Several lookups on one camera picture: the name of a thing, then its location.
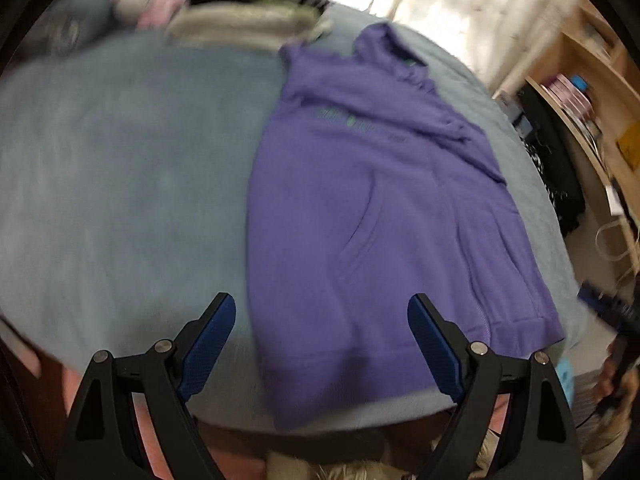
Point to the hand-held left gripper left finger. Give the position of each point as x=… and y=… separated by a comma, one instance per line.
x=207, y=345

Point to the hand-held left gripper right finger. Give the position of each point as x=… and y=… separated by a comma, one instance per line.
x=435, y=345

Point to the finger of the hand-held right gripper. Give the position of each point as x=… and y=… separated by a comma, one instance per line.
x=602, y=302

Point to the purple zip hoodie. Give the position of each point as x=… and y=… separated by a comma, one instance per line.
x=375, y=210

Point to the person's right forearm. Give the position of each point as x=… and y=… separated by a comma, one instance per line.
x=605, y=435

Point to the person's right hand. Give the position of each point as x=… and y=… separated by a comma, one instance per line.
x=607, y=377

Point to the cyan spotted cloth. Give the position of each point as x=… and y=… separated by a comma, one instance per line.
x=565, y=371

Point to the pink cloth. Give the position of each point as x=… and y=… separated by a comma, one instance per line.
x=165, y=440

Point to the beige fluffy cloth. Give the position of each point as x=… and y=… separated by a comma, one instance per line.
x=360, y=470

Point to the black and white patterned cloth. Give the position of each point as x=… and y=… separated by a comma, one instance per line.
x=555, y=160

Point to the bed with grey-blue cover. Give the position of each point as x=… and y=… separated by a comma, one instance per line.
x=125, y=185

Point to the stack of pink boxes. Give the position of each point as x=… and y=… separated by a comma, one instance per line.
x=567, y=95

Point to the light wooden shelf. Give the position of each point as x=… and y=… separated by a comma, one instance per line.
x=615, y=85

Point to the small blue box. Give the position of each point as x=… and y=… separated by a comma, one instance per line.
x=579, y=83

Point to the white patterned curtain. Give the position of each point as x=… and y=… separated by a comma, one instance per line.
x=475, y=20

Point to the folded grey-blue quilt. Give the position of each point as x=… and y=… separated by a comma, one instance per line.
x=75, y=15

